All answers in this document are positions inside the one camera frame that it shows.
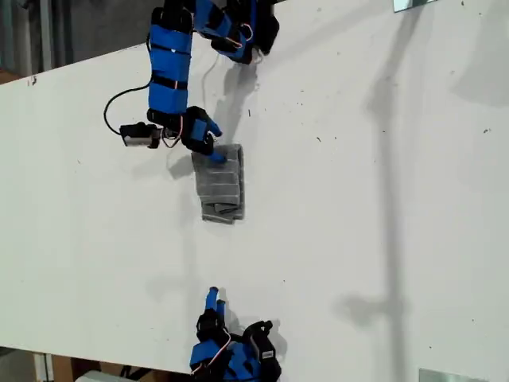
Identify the grey striped square towel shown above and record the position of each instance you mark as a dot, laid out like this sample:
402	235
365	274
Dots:
222	187

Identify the white table leg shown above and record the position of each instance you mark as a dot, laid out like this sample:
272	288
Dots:
43	368

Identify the short black camera stalk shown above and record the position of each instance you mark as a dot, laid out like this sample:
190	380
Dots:
161	135
238	338

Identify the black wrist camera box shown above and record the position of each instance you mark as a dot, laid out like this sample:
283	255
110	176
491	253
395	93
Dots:
135	137
264	346

